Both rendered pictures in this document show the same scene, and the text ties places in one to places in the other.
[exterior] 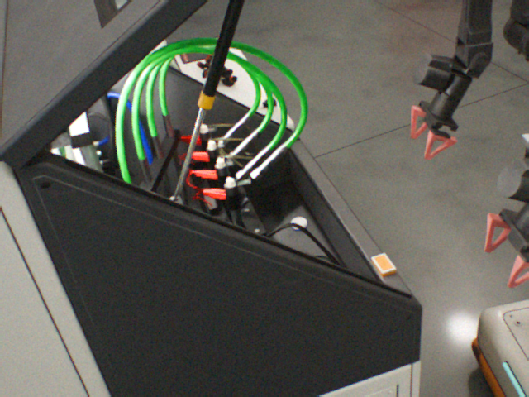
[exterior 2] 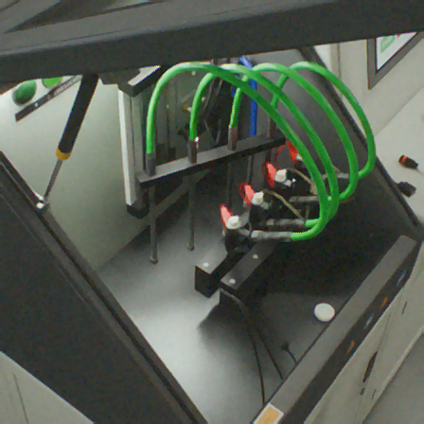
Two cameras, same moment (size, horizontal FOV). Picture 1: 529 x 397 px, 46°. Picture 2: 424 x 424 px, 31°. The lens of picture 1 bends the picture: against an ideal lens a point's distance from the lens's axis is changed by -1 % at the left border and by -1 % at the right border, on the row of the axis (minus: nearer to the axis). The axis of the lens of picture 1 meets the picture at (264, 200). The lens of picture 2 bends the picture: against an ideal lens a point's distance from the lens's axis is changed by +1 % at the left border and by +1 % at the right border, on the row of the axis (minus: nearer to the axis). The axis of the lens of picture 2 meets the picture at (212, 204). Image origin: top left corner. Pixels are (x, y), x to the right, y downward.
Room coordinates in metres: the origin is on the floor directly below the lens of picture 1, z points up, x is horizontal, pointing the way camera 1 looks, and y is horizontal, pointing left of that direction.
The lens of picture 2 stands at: (0.41, -0.60, 2.12)
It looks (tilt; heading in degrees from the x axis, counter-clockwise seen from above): 46 degrees down; 48
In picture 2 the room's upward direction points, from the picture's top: 3 degrees clockwise
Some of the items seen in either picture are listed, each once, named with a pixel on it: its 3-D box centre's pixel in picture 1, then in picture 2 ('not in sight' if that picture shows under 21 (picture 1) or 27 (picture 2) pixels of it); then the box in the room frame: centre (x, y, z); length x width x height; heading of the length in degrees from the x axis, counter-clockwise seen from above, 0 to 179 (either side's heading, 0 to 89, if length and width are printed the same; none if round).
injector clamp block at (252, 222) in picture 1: (229, 219); (261, 249); (1.19, 0.09, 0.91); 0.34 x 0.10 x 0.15; 13
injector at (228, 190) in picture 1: (242, 222); (235, 262); (1.07, 0.05, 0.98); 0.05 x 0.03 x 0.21; 103
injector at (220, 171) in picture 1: (232, 202); (257, 238); (1.15, 0.07, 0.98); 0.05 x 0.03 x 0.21; 103
